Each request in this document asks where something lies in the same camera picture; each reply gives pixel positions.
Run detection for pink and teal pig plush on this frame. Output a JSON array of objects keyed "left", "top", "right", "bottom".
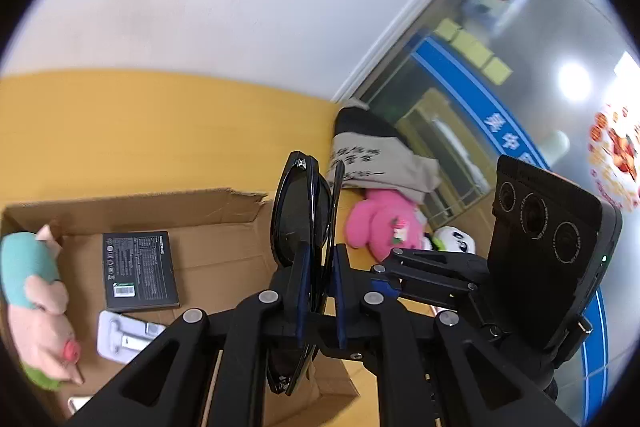
[{"left": 0, "top": 224, "right": 86, "bottom": 391}]

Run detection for brown cardboard box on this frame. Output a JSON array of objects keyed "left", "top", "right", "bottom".
[{"left": 0, "top": 187, "right": 362, "bottom": 427}]

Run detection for black product box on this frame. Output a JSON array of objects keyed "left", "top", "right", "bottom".
[{"left": 102, "top": 231, "right": 181, "bottom": 313}]

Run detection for white adapter package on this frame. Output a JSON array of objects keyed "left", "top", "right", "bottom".
[{"left": 96, "top": 310, "right": 167, "bottom": 364}]

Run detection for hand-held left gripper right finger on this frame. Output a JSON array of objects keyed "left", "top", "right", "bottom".
[{"left": 333, "top": 244, "right": 577, "bottom": 427}]

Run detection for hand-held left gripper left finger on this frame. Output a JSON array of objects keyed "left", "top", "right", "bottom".
[{"left": 65, "top": 242, "right": 312, "bottom": 427}]

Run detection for panda plush toy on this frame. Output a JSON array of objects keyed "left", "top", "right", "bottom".
[{"left": 422, "top": 227, "right": 479, "bottom": 256}]

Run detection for black sunglasses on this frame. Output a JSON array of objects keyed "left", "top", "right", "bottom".
[{"left": 267, "top": 150, "right": 349, "bottom": 396}]

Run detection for grey and black cloth bag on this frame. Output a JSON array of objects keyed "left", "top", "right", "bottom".
[{"left": 327, "top": 105, "right": 442, "bottom": 196}]

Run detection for red food window sticker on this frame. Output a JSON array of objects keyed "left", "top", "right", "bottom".
[{"left": 587, "top": 101, "right": 640, "bottom": 214}]

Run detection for yellow sticky note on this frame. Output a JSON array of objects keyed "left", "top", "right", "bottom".
[
  {"left": 469, "top": 41, "right": 495, "bottom": 68},
  {"left": 434, "top": 17, "right": 464, "bottom": 42},
  {"left": 484, "top": 57, "right": 512, "bottom": 84},
  {"left": 455, "top": 29, "right": 482, "bottom": 56}
]

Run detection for blue door stripe decal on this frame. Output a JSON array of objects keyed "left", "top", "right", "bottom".
[{"left": 410, "top": 34, "right": 610, "bottom": 408}]

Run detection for pink plush toy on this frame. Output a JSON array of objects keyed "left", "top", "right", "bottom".
[{"left": 346, "top": 188, "right": 429, "bottom": 264}]

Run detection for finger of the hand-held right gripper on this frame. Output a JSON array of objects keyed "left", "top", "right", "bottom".
[{"left": 370, "top": 248, "right": 494, "bottom": 309}]

